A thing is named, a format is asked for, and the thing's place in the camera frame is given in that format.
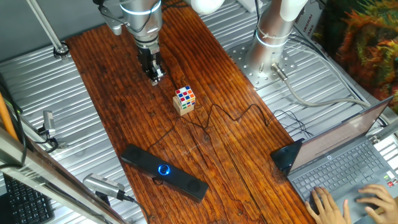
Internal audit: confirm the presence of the black phone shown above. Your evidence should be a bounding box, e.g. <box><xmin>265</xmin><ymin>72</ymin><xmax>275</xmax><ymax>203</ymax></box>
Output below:
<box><xmin>269</xmin><ymin>138</ymin><xmax>305</xmax><ymax>177</ymax></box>

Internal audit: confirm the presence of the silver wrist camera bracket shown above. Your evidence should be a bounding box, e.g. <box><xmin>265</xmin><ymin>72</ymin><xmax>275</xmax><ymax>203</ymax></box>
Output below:
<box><xmin>99</xmin><ymin>2</ymin><xmax>125</xmax><ymax>35</ymax></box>

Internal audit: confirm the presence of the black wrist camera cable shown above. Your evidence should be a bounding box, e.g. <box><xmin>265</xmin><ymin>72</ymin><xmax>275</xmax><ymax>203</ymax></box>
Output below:
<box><xmin>93</xmin><ymin>0</ymin><xmax>162</xmax><ymax>34</ymax></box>

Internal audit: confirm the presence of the black speaker bar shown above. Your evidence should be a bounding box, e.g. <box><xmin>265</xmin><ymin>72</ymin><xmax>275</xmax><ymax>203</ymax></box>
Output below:
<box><xmin>120</xmin><ymin>143</ymin><xmax>210</xmax><ymax>202</ymax></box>

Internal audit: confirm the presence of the grey laptop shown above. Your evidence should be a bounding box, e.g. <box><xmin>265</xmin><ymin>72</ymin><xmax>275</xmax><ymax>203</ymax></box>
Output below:
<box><xmin>287</xmin><ymin>95</ymin><xmax>398</xmax><ymax>224</ymax></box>

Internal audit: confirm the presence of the aluminium pole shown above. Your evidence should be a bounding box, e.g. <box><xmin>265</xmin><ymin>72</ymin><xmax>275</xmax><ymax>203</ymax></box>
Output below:
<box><xmin>26</xmin><ymin>0</ymin><xmax>70</xmax><ymax>60</ymax></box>

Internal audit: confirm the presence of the person's right hand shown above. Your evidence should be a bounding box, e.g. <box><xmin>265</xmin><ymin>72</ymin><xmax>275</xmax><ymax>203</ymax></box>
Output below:
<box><xmin>356</xmin><ymin>184</ymin><xmax>398</xmax><ymax>224</ymax></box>

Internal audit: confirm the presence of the printed cardboard box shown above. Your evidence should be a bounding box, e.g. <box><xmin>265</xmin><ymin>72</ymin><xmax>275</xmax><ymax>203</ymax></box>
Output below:
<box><xmin>294</xmin><ymin>0</ymin><xmax>330</xmax><ymax>60</ymax></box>

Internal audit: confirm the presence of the small wooden block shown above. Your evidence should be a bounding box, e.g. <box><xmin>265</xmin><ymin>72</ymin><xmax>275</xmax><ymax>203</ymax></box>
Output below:
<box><xmin>172</xmin><ymin>96</ymin><xmax>195</xmax><ymax>117</ymax></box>

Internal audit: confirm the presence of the Rubik's cube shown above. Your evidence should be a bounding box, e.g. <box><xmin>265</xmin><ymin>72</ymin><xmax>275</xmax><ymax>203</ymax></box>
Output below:
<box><xmin>174</xmin><ymin>85</ymin><xmax>197</xmax><ymax>110</ymax></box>

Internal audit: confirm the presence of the thick grey base cable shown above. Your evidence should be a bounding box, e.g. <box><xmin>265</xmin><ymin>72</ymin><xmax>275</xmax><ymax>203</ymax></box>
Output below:
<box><xmin>270</xmin><ymin>62</ymin><xmax>371</xmax><ymax>108</ymax></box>

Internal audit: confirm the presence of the black keyboard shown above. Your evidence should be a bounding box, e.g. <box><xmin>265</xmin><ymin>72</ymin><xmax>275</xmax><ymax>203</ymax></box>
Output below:
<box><xmin>2</xmin><ymin>174</ymin><xmax>55</xmax><ymax>224</ymax></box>

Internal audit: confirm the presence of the thin black speaker cable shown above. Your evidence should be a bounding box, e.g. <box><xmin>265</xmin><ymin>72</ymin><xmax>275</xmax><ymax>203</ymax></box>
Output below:
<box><xmin>147</xmin><ymin>103</ymin><xmax>315</xmax><ymax>151</ymax></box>

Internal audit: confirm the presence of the blue ringed speaker knob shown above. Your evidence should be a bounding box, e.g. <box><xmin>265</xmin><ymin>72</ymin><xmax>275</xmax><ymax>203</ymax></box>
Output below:
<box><xmin>157</xmin><ymin>164</ymin><xmax>171</xmax><ymax>177</ymax></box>

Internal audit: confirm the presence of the robot base cable bundle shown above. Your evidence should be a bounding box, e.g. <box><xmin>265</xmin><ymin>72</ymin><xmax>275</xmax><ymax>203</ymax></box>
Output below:
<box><xmin>287</xmin><ymin>32</ymin><xmax>389</xmax><ymax>127</ymax></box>

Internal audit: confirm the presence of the colourful furry fabric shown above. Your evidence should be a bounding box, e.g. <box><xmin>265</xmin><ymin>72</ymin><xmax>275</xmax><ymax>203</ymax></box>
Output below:
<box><xmin>313</xmin><ymin>0</ymin><xmax>398</xmax><ymax>113</ymax></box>

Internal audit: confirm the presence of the wood grain table board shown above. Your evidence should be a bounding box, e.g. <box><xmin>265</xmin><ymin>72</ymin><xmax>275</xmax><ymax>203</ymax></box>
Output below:
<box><xmin>65</xmin><ymin>0</ymin><xmax>317</xmax><ymax>224</ymax></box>

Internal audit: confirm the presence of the person's left hand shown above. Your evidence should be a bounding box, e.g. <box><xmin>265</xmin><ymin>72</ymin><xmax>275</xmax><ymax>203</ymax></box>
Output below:
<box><xmin>304</xmin><ymin>185</ymin><xmax>352</xmax><ymax>224</ymax></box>

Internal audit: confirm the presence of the aluminium strut with bracket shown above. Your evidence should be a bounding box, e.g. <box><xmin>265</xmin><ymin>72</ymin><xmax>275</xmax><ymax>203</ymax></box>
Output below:
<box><xmin>0</xmin><ymin>93</ymin><xmax>68</xmax><ymax>149</ymax></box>

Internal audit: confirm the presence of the small grey camera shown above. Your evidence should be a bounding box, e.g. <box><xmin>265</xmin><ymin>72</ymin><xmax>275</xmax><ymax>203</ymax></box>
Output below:
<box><xmin>37</xmin><ymin>110</ymin><xmax>60</xmax><ymax>146</ymax></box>

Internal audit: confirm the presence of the orange cable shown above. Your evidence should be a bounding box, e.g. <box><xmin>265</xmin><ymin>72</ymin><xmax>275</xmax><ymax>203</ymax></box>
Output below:
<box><xmin>0</xmin><ymin>93</ymin><xmax>19</xmax><ymax>141</ymax></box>

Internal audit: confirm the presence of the silver ribbed camera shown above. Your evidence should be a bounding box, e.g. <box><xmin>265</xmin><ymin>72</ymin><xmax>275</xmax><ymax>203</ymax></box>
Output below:
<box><xmin>82</xmin><ymin>173</ymin><xmax>127</xmax><ymax>202</ymax></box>

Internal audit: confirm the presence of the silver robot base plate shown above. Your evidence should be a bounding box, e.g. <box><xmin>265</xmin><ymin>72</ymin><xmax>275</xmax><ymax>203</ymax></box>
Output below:
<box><xmin>226</xmin><ymin>40</ymin><xmax>298</xmax><ymax>90</ymax></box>

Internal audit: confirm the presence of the aluminium frame beam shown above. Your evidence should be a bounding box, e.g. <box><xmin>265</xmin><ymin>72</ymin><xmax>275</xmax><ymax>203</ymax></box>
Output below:
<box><xmin>0</xmin><ymin>127</ymin><xmax>128</xmax><ymax>224</ymax></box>

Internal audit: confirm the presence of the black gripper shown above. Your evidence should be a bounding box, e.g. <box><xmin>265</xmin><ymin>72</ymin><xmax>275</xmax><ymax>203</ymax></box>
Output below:
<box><xmin>137</xmin><ymin>46</ymin><xmax>166</xmax><ymax>86</ymax></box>

